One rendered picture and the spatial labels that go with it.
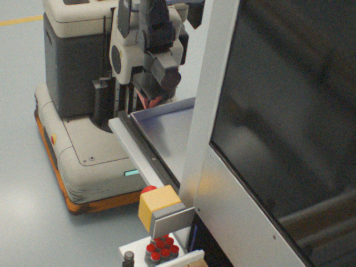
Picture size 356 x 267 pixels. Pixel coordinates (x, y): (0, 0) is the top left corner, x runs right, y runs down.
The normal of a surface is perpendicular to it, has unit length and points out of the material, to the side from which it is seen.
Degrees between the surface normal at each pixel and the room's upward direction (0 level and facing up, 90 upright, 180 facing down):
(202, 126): 90
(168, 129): 0
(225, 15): 90
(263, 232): 90
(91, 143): 0
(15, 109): 0
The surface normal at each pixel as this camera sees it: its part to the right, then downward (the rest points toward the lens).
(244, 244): -0.87, 0.25
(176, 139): 0.13, -0.74
